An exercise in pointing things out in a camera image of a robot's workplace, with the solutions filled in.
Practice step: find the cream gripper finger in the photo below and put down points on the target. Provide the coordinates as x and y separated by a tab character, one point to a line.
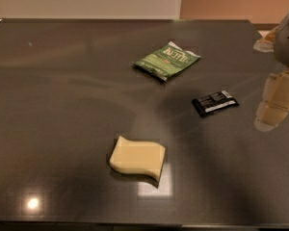
274	107
266	43

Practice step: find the black rxbar chocolate bar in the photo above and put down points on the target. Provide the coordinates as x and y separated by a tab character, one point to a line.
207	105

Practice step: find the yellow wavy sponge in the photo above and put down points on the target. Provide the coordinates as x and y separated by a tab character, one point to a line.
138	157

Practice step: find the green kettle chips bag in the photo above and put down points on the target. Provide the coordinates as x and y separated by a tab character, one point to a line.
167	61

